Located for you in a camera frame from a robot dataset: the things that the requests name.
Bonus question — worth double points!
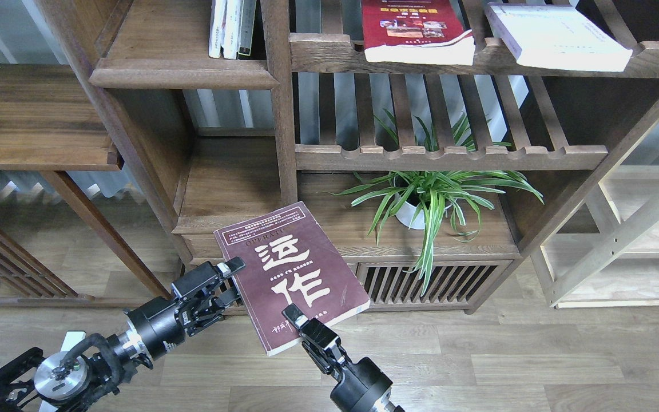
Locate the red book on shelf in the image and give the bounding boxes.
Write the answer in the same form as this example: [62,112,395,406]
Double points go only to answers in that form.
[362,1,476,66]

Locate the green spider plant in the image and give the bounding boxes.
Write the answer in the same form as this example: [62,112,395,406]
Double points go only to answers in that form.
[329,109,545,295]

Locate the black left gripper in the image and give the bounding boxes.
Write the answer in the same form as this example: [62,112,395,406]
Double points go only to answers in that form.
[118,256,245,361]

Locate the maroon book white characters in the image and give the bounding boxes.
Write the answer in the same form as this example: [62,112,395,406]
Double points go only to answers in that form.
[214,201,370,356]

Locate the dark wooden bookshelf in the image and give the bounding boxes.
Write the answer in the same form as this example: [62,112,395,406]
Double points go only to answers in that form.
[36,1,659,313]

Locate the dark wooden side table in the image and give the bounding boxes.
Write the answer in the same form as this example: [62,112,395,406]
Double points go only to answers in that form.
[0,64,168,297]

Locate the dark upright book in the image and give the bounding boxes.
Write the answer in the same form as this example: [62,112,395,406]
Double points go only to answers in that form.
[237,0,258,60]

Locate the white post on floor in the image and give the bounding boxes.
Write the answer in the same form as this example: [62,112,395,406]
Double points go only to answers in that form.
[39,331,86,412]

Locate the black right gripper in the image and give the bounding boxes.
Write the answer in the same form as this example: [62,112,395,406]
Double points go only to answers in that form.
[281,303,404,411]

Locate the white plant pot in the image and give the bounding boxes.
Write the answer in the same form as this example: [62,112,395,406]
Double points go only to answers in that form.
[393,193,451,230]

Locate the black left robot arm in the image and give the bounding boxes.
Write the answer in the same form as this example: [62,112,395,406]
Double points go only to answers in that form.
[0,257,245,411]

